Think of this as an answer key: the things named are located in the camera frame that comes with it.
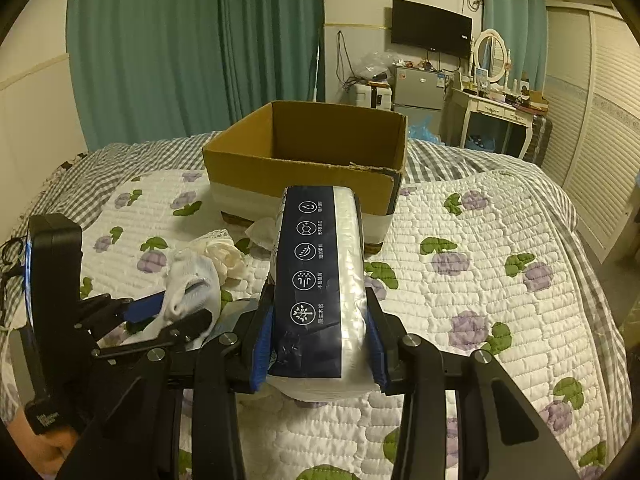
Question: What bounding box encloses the teal curtain right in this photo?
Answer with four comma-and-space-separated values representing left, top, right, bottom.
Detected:
483, 0, 548, 91

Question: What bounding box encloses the navy white tissue pack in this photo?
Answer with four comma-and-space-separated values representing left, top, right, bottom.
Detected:
267, 185, 375, 404

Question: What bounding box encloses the clear plastic bag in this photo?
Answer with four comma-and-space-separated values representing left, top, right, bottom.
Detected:
354, 52, 400, 81

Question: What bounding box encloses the white oval vanity mirror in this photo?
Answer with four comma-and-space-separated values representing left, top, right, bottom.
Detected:
472, 28, 511, 84

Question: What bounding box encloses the person's left hand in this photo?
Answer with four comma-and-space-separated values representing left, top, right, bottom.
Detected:
8, 408, 78, 478

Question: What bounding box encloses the black wall television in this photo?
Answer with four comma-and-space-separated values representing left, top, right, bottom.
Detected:
390, 0, 472, 58

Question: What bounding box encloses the brown cardboard box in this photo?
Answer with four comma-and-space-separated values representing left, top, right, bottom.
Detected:
202, 101, 408, 255

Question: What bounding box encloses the box of blue bags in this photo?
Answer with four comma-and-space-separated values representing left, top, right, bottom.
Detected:
408, 117, 442, 145

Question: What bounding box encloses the grey mini fridge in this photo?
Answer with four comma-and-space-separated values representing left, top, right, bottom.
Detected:
393, 67, 446, 134

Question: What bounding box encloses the cream lace fabric flower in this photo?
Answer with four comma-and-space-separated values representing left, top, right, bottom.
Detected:
188, 229, 247, 285

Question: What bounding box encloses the white dressing table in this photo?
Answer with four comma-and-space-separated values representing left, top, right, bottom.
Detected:
438, 88, 534, 159

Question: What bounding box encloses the white suitcase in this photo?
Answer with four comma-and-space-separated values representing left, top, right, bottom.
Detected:
348, 81, 393, 110

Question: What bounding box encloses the white louvered wardrobe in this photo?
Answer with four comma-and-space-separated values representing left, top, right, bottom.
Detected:
542, 2, 639, 261

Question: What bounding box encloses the crumpled white tissue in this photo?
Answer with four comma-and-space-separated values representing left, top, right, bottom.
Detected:
245, 217, 278, 252

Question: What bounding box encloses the dark striped suitcase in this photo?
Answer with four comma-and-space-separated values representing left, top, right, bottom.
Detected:
524, 115, 553, 167

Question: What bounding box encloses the white sock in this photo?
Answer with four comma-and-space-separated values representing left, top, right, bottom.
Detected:
125, 249, 221, 350

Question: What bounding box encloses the grey checked bed sheet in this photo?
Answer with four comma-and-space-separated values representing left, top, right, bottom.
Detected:
0, 131, 640, 411

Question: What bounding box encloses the teal curtain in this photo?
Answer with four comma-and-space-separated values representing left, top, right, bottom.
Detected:
483, 0, 548, 91
66, 0, 324, 150

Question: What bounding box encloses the teal curtain left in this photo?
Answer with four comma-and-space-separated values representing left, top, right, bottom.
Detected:
66, 0, 324, 150

